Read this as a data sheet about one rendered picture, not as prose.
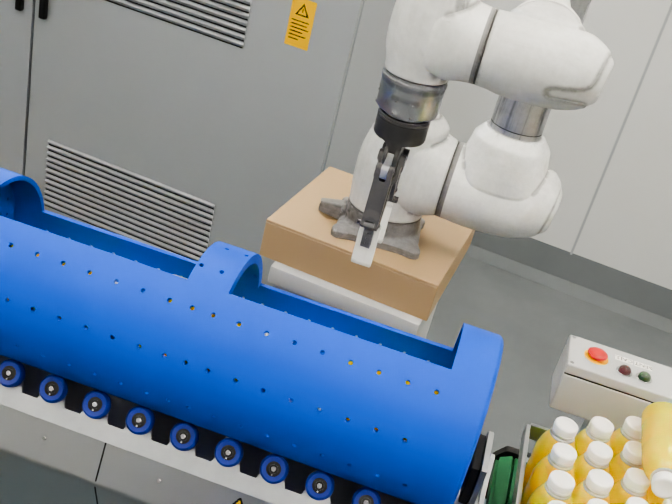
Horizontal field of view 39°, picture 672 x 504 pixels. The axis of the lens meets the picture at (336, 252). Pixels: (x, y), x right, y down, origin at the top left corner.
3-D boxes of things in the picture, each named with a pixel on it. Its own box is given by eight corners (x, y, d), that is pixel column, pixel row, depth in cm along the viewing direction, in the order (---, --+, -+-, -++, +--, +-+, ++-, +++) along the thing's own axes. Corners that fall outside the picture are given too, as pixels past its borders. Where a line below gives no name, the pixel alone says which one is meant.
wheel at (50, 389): (47, 370, 153) (43, 370, 151) (73, 380, 152) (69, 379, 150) (37, 397, 152) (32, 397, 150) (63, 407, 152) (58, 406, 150)
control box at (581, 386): (551, 376, 178) (570, 332, 173) (656, 411, 176) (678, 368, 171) (548, 407, 170) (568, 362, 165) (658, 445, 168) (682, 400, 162)
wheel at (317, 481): (311, 465, 148) (310, 466, 146) (339, 475, 147) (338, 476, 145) (302, 494, 147) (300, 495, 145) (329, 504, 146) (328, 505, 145)
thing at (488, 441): (458, 483, 159) (480, 427, 152) (472, 488, 158) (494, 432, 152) (449, 525, 150) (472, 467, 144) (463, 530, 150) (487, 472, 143)
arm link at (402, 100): (377, 73, 126) (366, 114, 129) (443, 93, 125) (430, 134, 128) (391, 54, 134) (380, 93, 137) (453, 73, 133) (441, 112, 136)
